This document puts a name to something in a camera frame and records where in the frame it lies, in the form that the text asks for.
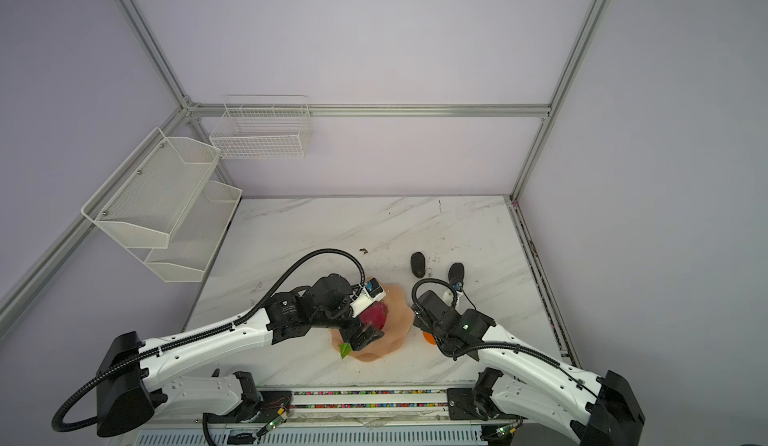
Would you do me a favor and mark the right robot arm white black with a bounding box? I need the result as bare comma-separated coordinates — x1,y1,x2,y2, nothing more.
411,284,646,445

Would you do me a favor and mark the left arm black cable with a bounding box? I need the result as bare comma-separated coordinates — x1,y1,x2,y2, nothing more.
50,247,367,434

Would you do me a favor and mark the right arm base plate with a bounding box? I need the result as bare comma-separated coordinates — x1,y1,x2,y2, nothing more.
446,388,518,421

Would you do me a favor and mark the white mesh shelf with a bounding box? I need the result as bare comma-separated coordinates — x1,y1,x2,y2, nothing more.
143,181,242,283
81,128,221,249

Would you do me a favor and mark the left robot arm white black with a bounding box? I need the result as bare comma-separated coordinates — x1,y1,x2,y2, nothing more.
96,274,386,438

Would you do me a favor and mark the white mesh lower shelf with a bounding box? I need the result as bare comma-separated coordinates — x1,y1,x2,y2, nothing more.
143,181,242,283

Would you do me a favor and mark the white mesh upper shelf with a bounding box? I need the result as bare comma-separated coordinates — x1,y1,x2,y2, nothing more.
81,128,221,249

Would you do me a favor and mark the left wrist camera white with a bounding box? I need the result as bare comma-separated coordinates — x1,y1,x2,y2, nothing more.
350,278,386,318

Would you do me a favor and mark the white wire basket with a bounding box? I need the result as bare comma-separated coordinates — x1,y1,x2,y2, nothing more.
210,95,313,160

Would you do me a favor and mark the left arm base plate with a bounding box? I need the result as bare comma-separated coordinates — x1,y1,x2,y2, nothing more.
227,390,293,423

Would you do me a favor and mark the pink dragon fruit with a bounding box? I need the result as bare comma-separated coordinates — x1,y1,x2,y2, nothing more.
339,303,388,358

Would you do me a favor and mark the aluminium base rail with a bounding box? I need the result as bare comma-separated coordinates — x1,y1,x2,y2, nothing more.
113,383,578,445

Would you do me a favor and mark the pink scalloped fruit bowl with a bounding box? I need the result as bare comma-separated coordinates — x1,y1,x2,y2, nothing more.
343,284,414,363

